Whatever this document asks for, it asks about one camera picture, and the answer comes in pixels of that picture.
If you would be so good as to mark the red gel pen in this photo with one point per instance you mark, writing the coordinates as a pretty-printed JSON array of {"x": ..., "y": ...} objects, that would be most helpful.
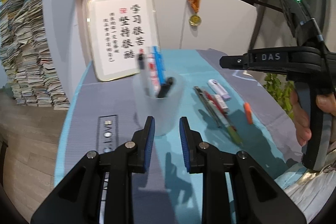
[{"x": 219, "y": 112}]

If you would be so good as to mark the right hand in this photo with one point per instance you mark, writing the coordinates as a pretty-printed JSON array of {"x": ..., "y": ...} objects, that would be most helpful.
[{"x": 301, "y": 120}]

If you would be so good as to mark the red white checkered pen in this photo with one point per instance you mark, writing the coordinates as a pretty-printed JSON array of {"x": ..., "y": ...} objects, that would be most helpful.
[{"x": 153, "y": 71}]

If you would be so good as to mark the gold medal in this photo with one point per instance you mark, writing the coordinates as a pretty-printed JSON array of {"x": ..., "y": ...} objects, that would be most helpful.
[{"x": 195, "y": 19}]

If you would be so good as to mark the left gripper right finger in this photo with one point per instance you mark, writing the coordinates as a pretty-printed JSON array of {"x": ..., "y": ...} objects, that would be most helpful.
[{"x": 235, "y": 187}]

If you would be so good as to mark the stack of books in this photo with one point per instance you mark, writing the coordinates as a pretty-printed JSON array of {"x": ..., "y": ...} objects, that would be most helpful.
[{"x": 26, "y": 57}]

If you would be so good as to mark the orange highlighter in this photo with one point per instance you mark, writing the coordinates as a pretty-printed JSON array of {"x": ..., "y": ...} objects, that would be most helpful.
[{"x": 248, "y": 113}]

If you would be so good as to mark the white eraser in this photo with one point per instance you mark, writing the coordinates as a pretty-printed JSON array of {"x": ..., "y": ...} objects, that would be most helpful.
[{"x": 221, "y": 103}]

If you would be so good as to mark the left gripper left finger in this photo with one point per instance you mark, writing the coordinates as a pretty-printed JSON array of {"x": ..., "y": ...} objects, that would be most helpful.
[{"x": 100, "y": 181}]

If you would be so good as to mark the white calligraphy sign plaque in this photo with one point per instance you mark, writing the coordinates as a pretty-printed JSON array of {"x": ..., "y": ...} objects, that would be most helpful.
[{"x": 118, "y": 31}]

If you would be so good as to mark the green white pen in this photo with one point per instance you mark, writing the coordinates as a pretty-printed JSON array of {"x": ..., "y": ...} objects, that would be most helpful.
[{"x": 231, "y": 130}]

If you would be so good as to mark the translucent white pen cup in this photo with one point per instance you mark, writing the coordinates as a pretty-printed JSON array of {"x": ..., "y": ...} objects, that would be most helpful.
[{"x": 157, "y": 105}]

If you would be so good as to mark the blue pen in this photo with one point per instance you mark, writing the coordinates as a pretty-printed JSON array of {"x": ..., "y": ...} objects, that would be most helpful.
[{"x": 158, "y": 64}]

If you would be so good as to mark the purple white correction tape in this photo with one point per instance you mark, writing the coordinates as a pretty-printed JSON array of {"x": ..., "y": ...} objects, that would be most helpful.
[{"x": 218, "y": 89}]

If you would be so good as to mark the dark grey pen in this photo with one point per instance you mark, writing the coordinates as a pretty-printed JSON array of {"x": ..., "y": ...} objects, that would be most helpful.
[{"x": 207, "y": 105}]

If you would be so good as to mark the grey blue desk mat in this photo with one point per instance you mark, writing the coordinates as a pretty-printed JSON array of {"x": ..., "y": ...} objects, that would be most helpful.
[{"x": 104, "y": 115}]

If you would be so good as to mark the green potted plant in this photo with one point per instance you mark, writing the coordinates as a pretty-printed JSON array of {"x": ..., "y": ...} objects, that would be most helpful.
[{"x": 279, "y": 88}]

